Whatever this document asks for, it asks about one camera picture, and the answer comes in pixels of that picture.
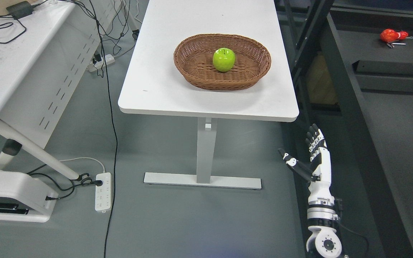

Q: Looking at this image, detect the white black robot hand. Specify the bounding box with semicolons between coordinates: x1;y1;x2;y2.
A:
278;124;335;207

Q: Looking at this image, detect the green apple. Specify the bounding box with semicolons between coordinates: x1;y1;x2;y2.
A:
213;48;236;72

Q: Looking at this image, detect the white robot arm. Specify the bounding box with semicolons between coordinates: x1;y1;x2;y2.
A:
305;201;343;258

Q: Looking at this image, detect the red object on shelf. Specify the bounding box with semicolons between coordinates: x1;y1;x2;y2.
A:
380;28;409;43

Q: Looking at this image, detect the brown wicker basket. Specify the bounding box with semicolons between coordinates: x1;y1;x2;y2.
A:
174;34;271;90

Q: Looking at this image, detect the white standing desk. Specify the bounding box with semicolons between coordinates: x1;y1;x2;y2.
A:
118;0;299;190

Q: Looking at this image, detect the white power strip near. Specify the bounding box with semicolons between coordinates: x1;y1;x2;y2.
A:
95;172;113;212

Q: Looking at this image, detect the white power strip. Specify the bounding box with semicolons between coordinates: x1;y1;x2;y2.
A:
86;54;115;72
95;172;113;212

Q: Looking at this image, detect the white power strip far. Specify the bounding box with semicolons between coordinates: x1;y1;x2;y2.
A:
86;54;115;72

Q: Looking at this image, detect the white perforated side desk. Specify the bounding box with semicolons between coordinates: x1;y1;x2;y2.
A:
0;0;121;180

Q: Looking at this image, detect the white machine base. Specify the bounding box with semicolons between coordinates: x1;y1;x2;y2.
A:
0;170;59;223

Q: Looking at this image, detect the black power adapter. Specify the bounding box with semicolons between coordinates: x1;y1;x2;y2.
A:
6;1;33;19

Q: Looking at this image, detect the black metal shelf frame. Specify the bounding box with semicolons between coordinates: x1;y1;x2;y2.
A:
275;0;413;258

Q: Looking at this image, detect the long black floor cable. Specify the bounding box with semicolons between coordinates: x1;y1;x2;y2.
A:
60;0;119;258

